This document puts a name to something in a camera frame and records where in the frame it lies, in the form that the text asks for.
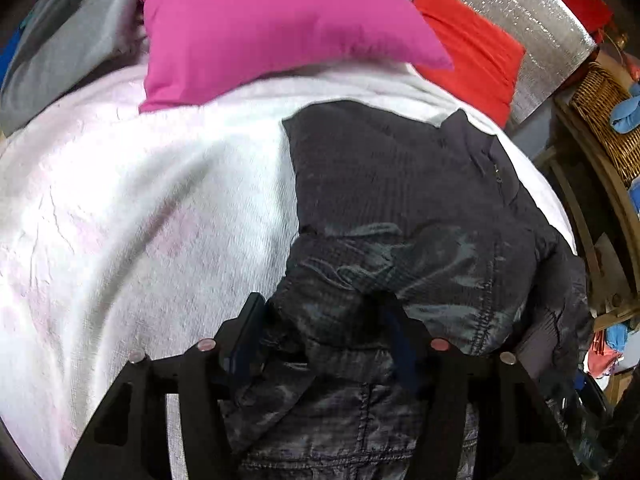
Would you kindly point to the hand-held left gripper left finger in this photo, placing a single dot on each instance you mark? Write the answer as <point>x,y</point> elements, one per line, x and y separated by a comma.
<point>245,330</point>

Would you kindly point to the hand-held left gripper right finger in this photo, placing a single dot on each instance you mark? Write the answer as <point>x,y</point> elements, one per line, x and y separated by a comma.
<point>404,345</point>

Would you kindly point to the black quilted jacket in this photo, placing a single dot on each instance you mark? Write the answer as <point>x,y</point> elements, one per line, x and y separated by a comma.
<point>400,220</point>

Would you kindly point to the white fleece blanket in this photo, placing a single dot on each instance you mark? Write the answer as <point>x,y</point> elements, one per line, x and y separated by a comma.
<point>130,220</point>

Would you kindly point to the wooden shelf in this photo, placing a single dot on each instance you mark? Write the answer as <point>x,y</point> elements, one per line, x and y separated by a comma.
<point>590,240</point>

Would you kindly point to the red pillow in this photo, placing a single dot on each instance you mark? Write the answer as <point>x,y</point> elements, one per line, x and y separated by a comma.
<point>470,60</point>

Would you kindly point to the pink pillow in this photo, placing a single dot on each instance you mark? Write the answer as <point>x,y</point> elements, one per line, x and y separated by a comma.
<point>270,25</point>

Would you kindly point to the wicker basket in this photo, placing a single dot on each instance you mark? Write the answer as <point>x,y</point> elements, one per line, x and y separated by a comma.
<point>607,115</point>

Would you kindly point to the light blue cloth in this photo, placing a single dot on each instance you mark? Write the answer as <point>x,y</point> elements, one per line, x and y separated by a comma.
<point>627,110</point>

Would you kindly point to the grey cloth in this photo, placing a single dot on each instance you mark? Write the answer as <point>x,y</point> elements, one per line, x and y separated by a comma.
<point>60,45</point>

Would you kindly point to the silver insulation mat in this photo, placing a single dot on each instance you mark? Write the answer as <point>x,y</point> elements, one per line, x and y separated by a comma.
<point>525,20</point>

